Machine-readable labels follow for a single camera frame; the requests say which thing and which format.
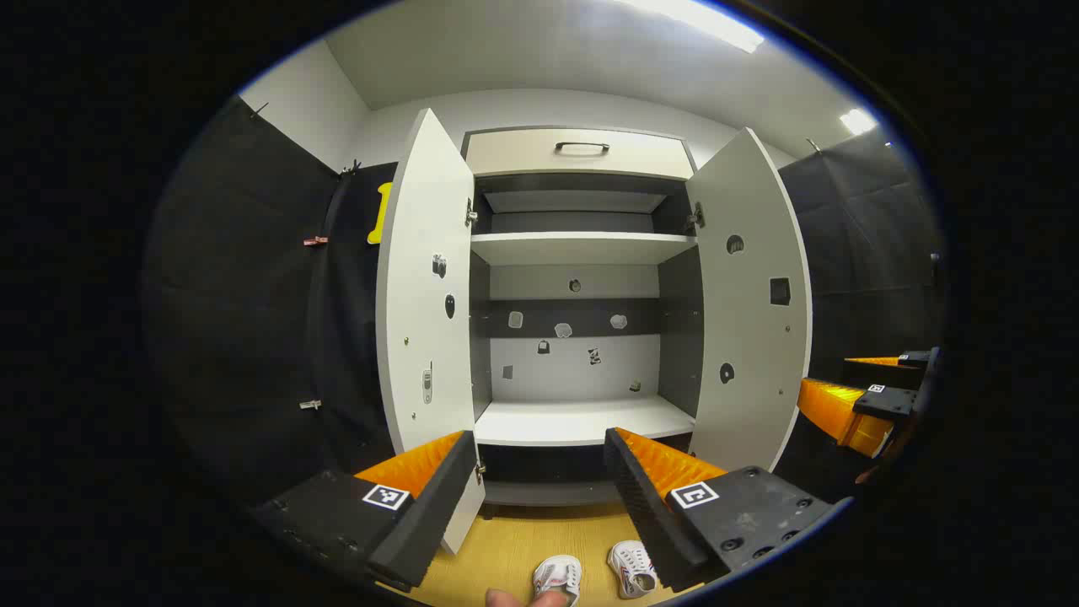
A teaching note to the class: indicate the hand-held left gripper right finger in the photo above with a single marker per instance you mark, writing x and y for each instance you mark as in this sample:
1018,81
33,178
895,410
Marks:
649,514

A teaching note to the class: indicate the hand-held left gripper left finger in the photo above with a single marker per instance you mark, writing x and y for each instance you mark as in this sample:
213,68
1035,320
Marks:
421,523

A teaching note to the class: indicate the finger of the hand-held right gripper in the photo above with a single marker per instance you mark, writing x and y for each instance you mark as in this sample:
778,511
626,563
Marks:
885,403
919,358

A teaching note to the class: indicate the white canvas shoe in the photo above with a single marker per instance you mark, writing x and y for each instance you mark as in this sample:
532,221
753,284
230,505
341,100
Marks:
558,577
632,569

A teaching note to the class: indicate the white shoe cabinet door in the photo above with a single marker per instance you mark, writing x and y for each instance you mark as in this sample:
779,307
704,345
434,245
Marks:
421,211
754,354

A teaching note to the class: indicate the small ceiling light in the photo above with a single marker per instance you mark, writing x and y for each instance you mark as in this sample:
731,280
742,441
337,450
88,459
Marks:
858,121

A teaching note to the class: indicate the black backdrop cloth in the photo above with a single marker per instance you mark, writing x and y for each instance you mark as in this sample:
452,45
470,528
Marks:
236,295

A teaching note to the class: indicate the long ceiling light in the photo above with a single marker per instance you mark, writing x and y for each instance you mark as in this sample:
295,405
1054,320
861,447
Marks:
700,21

